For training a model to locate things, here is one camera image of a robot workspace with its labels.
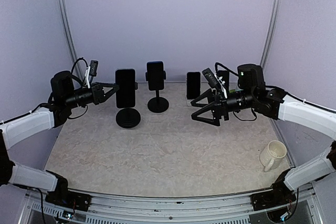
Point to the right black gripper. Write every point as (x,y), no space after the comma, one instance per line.
(219,104)

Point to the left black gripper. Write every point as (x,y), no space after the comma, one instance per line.
(97,94)

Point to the teal phone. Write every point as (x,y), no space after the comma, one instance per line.
(125,96)

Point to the white folding phone stand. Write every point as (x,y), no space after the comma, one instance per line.
(189,102)

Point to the black round-base stand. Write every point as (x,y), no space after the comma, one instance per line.
(128,118)
(158,104)

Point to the blue phone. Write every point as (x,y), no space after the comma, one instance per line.
(155,75)

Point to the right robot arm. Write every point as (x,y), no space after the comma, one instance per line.
(273,102)

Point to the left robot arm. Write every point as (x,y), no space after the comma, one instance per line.
(68,92)

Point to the cream ceramic mug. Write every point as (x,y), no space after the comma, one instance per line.
(272,155)

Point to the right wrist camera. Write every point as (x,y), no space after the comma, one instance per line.
(215,82)

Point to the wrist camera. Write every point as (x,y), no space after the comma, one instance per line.
(215,82)
(91,72)

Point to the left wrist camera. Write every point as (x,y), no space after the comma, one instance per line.
(91,72)

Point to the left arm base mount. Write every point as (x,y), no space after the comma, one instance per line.
(64,197)

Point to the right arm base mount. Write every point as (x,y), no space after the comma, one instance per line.
(279,195)

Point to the left aluminium frame post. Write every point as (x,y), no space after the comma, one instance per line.
(67,30)

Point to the aluminium frame post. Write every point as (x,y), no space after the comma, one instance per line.
(67,30)
(270,32)

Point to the right aluminium frame post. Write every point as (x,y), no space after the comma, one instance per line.
(270,32)

